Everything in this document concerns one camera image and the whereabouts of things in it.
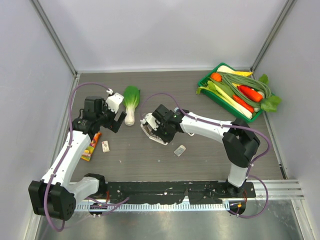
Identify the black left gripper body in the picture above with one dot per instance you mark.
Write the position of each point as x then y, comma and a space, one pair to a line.
107, 117

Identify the pale green leek toy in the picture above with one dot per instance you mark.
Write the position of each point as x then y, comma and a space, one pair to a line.
225, 94

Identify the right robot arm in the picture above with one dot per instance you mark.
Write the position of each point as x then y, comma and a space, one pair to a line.
239, 142

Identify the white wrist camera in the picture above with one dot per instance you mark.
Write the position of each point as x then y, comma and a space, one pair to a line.
148, 121
113, 100

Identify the orange pumpkin toy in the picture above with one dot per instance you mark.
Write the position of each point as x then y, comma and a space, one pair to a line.
216, 77

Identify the perforated cable duct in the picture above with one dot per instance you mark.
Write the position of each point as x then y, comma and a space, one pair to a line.
182, 207

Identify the staples tray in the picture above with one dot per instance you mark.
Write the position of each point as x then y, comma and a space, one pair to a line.
180, 150

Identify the green long beans bundle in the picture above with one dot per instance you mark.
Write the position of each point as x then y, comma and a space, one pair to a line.
231, 79

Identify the green plastic tray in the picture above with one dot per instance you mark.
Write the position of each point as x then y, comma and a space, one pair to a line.
203, 82

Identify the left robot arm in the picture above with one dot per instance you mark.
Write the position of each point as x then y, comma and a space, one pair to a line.
54, 195

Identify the red chili pepper toy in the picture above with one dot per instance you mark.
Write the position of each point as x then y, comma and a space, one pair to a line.
243, 103

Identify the colourful snack packet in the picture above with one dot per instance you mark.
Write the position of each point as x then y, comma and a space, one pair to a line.
88, 152

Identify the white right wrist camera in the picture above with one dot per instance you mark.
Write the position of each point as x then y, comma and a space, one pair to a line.
148, 121

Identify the staples box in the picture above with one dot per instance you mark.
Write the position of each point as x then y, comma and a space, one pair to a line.
105, 146

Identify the yellow corn toy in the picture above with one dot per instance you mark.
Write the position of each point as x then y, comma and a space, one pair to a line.
242, 73

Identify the white radish toy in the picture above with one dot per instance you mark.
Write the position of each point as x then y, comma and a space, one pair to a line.
225, 69

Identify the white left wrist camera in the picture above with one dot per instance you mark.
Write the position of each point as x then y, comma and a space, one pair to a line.
113, 100

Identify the orange carrot toy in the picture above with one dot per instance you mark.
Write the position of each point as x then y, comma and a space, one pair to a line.
250, 93

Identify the green lettuce leaf toy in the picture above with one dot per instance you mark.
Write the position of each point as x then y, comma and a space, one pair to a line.
270, 101

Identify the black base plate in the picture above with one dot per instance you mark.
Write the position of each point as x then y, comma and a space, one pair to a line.
174, 192

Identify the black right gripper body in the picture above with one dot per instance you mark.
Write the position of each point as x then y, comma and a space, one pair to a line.
163, 132

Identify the white stapler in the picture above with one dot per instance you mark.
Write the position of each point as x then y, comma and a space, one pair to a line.
148, 132

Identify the green bok choy toy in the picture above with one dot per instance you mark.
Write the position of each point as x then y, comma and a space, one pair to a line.
131, 101

